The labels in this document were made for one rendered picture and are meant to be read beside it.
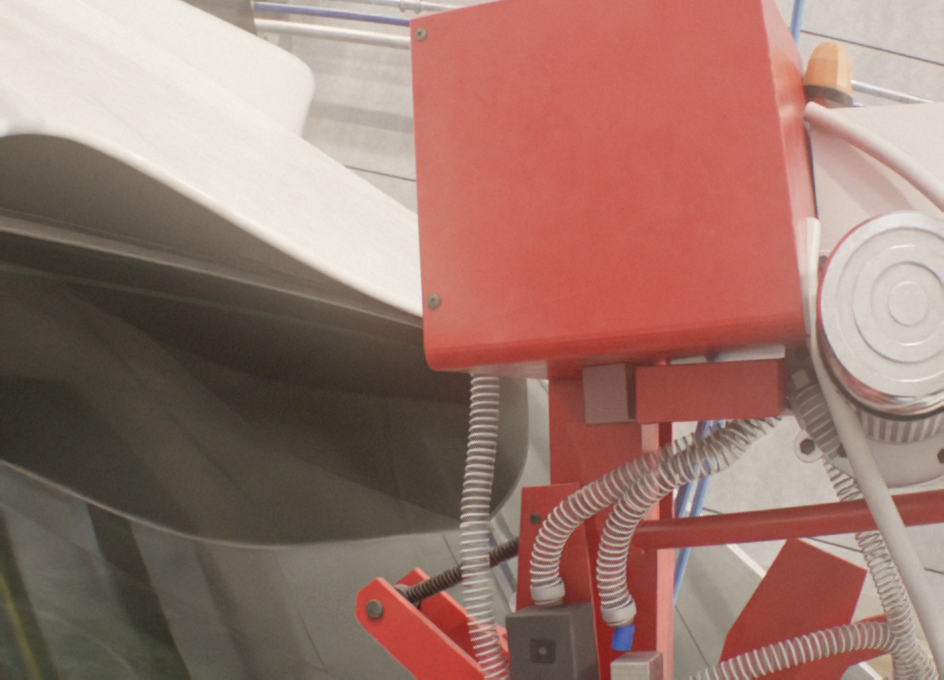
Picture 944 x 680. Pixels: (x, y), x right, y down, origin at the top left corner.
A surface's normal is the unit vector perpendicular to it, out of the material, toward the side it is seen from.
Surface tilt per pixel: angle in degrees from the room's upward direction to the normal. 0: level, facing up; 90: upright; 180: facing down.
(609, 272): 90
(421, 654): 90
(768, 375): 90
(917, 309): 81
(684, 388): 90
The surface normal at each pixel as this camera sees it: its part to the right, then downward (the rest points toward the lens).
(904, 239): -0.32, -0.22
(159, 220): 0.93, 0.03
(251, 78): 0.89, 0.24
